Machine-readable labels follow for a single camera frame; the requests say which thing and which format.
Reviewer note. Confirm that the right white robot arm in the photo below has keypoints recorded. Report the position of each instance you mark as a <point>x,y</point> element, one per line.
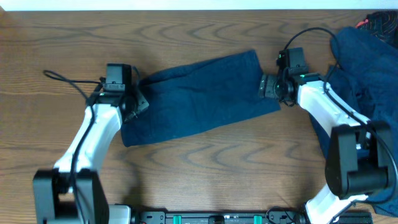
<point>359,161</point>

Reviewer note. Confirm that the dark blue shorts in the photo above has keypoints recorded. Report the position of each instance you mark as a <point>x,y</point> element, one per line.
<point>191,99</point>

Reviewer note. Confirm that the dark blue clothes pile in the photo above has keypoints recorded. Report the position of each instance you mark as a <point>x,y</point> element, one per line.
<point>367,76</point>

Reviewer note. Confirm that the black patterned garment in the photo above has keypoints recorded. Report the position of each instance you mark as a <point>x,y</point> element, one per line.
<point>381,24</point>

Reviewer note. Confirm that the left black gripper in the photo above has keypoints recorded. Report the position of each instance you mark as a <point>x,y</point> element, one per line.
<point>143,104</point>

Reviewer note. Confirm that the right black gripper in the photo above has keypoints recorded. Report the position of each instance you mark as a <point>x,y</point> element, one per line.
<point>265,87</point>

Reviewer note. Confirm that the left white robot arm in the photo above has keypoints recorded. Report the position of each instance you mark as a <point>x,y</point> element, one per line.
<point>71,192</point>

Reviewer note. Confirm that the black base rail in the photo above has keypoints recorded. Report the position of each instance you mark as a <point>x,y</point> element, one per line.
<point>217,217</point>

